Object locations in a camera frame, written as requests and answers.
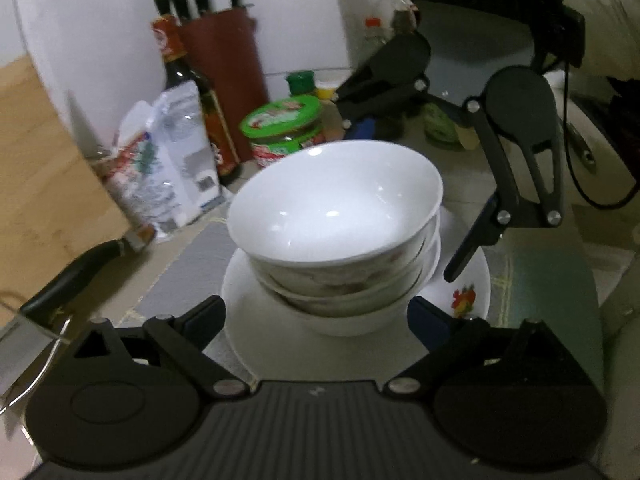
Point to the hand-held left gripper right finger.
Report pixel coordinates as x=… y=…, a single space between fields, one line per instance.
x=430 y=325

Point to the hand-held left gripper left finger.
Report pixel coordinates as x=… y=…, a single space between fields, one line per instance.
x=205 y=317

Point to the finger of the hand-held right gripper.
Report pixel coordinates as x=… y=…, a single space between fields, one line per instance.
x=365 y=127
x=465 y=255

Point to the large white plate fruit print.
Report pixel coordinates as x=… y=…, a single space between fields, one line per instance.
x=250 y=310

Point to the white bowl pink floral print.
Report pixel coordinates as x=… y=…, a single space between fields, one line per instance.
x=350 y=321
x=335 y=200
x=350 y=296

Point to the small jar yellow lid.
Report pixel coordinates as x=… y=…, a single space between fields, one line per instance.
x=327 y=92

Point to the grey and teal printed mat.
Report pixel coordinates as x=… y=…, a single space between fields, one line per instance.
x=190 y=260

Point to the small bottle green cap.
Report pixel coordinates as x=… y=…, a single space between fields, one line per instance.
x=300 y=82

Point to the red jar with green lid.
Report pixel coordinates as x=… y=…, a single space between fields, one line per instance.
x=280 y=120

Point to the clear bottle red cap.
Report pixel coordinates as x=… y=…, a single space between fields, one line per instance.
x=375 y=35

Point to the dark soy sauce bottle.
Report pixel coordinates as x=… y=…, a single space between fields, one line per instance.
x=220 y=130

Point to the brown knife block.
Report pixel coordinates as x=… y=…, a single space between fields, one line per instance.
x=225 y=60

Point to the white seasoning bag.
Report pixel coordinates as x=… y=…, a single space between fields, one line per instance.
x=165 y=160

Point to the bamboo cutting board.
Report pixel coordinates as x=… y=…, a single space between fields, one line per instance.
x=45 y=185

